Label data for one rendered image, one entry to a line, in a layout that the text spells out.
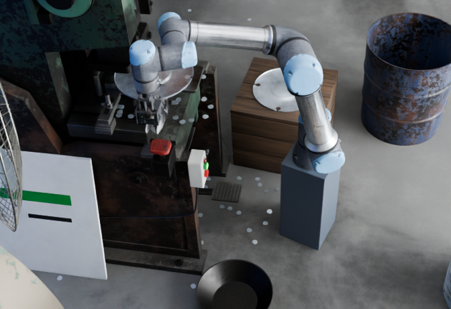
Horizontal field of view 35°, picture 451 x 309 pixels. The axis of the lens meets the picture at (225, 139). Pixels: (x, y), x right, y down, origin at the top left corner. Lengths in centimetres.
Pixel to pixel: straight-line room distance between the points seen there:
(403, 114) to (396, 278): 77
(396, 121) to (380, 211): 44
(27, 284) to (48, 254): 183
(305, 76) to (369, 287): 108
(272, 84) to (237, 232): 68
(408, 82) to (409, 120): 23
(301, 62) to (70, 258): 134
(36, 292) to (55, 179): 156
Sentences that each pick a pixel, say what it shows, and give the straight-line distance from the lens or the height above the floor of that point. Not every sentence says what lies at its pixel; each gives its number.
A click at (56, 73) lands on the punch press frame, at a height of 89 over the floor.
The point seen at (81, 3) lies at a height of 130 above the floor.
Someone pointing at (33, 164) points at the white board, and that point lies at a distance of 272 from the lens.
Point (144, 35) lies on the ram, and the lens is 250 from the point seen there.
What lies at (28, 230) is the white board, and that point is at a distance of 295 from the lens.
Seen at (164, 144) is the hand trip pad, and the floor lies 76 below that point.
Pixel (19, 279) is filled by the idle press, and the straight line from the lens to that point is 117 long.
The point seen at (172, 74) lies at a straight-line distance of 259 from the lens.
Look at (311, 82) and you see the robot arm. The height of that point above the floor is 101.
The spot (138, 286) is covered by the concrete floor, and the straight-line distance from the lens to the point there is 295.
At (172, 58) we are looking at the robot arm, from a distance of 207.
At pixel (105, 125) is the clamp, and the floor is 74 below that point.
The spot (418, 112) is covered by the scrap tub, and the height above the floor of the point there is 22.
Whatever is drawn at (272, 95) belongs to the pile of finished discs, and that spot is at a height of 35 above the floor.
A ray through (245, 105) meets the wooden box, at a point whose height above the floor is 35.
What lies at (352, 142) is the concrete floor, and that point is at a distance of 344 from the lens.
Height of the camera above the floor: 244
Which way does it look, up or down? 45 degrees down
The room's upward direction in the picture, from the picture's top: 4 degrees counter-clockwise
